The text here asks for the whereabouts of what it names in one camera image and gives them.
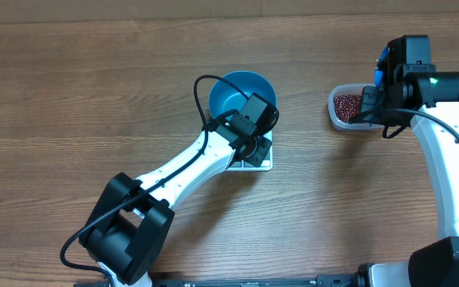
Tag blue bowl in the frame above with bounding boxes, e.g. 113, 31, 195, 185
208, 71, 279, 136

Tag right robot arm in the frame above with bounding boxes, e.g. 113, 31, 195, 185
350, 35, 459, 286

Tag red beans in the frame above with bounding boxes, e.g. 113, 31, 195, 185
333, 94, 363, 123

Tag blue plastic scoop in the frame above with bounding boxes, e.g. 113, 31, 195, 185
374, 47, 389, 88

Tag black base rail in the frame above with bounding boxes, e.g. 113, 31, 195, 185
73, 273, 374, 287

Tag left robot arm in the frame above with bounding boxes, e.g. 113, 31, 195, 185
79, 92, 279, 286

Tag clear plastic container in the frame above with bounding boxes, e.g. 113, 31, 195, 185
328, 84, 383, 131

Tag white digital kitchen scale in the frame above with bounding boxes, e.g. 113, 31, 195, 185
227, 131, 273, 172

